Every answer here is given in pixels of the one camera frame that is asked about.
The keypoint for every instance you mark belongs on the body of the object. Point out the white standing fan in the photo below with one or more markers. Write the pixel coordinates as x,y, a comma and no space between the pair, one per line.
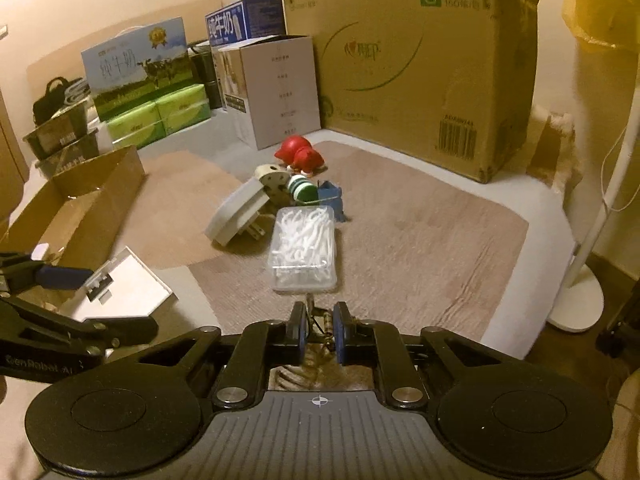
580,300

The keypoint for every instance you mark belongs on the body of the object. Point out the blue milk carton box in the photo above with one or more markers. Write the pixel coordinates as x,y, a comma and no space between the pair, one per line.
235,20

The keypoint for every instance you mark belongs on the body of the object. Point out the green white striped toy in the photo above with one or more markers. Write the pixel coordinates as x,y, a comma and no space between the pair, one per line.
302,189

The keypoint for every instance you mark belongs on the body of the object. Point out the blue binder clip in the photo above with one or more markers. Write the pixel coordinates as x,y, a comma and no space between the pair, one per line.
331,197

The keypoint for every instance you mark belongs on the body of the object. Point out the yellow plastic bag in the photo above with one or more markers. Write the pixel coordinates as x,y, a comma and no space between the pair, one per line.
600,0

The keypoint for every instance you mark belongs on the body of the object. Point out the clear box of floss picks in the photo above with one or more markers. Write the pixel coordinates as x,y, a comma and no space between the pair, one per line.
304,250

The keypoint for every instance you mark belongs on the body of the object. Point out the small metal clip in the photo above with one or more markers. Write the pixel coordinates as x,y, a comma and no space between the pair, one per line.
320,322

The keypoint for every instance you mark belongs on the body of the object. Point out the milk gift box cow print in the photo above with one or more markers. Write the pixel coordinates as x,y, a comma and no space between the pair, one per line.
140,70

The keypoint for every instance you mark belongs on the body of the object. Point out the large brown cardboard box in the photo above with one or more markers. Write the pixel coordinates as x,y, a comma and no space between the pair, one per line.
400,70

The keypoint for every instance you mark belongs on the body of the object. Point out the dark box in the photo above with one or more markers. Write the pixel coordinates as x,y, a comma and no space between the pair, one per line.
205,70

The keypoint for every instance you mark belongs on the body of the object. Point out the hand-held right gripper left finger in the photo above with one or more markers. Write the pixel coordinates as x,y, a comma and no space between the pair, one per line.
298,332

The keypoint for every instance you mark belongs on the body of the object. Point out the red toy figure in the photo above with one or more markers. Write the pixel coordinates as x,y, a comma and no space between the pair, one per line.
300,152

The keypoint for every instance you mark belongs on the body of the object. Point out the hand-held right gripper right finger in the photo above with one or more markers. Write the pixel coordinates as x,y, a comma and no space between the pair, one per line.
342,332

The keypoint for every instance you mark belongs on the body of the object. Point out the black bag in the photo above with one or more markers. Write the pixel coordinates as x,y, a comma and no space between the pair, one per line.
50,100

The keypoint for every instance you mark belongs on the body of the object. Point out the white tall carton box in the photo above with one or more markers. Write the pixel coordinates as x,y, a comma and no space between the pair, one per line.
280,90

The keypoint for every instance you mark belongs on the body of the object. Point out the white plastic case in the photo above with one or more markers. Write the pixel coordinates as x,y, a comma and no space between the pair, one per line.
132,287

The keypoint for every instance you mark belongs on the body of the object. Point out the cardboard tray box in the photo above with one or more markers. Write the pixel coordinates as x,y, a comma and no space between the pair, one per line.
75,210

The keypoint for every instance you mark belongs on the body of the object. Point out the beige round plug adapter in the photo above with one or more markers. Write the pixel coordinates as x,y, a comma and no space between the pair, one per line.
272,180

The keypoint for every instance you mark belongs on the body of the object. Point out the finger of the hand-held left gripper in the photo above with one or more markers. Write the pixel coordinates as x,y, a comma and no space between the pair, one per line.
100,330
65,277

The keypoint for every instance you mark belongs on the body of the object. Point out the white power adapter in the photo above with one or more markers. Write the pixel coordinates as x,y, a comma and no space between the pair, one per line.
235,215

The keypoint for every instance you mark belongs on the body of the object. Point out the brown mat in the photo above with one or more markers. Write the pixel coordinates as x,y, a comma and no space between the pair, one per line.
425,240

